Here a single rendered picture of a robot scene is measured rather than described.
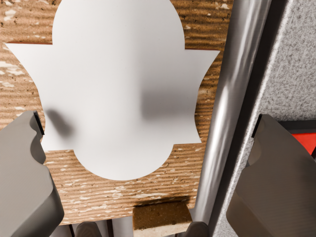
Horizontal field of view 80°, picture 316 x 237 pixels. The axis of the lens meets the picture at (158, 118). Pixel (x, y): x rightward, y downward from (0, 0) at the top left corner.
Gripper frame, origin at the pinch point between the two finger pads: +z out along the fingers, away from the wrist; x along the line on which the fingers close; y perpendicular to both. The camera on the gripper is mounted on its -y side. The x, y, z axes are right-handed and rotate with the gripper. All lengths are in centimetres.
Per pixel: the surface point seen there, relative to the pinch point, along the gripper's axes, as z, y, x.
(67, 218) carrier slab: -0.1, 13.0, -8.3
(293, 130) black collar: 4.1, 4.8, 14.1
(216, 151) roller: 4.1, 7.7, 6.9
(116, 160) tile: 0.3, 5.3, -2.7
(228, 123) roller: 4.4, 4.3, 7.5
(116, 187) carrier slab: 0.9, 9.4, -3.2
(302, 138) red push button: 4.6, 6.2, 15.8
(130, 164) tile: 0.5, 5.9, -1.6
